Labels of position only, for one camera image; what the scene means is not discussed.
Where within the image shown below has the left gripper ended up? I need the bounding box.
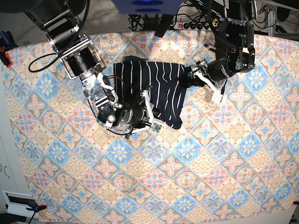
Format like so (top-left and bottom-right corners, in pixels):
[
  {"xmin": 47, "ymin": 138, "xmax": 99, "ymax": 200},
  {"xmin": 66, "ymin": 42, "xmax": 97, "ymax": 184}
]
[{"xmin": 182, "ymin": 59, "xmax": 234, "ymax": 103}]

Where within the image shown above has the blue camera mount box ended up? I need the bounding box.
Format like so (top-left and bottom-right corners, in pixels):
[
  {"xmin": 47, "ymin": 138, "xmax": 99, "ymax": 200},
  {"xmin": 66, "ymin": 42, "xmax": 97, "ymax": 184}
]
[{"xmin": 112, "ymin": 0, "xmax": 183, "ymax": 14}]

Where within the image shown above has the white power strip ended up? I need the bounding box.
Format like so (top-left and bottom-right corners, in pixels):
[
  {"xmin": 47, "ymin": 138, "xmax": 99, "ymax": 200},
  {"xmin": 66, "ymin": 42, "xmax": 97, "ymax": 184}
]
[{"xmin": 173, "ymin": 21, "xmax": 211, "ymax": 31}]

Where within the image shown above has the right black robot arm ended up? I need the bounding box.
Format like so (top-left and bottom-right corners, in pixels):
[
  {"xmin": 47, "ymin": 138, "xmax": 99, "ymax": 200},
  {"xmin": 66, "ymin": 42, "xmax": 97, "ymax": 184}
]
[{"xmin": 25, "ymin": 0, "xmax": 163, "ymax": 138}]

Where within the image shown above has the navy white striped T-shirt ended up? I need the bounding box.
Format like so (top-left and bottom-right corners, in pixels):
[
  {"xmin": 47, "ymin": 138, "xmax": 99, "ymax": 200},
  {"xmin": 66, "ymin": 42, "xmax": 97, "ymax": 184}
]
[{"xmin": 113, "ymin": 61, "xmax": 186, "ymax": 129}]

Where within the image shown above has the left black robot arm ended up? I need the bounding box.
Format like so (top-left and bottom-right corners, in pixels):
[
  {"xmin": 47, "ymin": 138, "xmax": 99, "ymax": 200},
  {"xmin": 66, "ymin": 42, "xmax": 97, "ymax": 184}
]
[{"xmin": 180, "ymin": 0, "xmax": 257, "ymax": 104}]

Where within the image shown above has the patterned floral tablecloth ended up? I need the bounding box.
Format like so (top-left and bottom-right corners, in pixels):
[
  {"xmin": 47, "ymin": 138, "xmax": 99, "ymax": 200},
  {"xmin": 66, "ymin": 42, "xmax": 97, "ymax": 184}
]
[{"xmin": 0, "ymin": 35, "xmax": 299, "ymax": 224}]

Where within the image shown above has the black mounting post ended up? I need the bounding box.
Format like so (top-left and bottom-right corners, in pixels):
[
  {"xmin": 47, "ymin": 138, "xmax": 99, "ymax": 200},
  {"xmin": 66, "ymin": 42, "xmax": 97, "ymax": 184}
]
[{"xmin": 155, "ymin": 14, "xmax": 174, "ymax": 38}]

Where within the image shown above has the blue orange clamp lower left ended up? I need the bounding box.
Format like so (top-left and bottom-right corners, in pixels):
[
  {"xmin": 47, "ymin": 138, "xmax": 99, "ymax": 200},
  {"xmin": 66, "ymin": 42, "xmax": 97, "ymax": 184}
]
[{"xmin": 26, "ymin": 204, "xmax": 47, "ymax": 218}]

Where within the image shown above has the blue orange clamp upper left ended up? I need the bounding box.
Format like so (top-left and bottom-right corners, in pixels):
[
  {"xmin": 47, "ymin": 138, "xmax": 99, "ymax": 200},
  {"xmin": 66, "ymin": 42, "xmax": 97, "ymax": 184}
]
[{"xmin": 0, "ymin": 31, "xmax": 18, "ymax": 68}]

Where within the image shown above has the white wall vent box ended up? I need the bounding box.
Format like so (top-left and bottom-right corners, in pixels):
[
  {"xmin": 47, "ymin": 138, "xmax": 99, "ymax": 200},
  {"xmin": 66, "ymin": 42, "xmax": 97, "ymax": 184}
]
[{"xmin": 2, "ymin": 190, "xmax": 37, "ymax": 217}]

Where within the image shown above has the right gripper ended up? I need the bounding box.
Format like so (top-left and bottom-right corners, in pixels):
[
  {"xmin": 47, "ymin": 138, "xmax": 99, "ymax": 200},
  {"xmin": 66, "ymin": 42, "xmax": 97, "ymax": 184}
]
[{"xmin": 97, "ymin": 90, "xmax": 163, "ymax": 139}]

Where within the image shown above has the blue orange clamp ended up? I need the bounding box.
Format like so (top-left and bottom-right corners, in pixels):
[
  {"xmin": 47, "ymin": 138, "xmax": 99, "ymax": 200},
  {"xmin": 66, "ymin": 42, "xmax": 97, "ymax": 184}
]
[
  {"xmin": 0, "ymin": 31, "xmax": 18, "ymax": 68},
  {"xmin": 26, "ymin": 204, "xmax": 47, "ymax": 218}
]

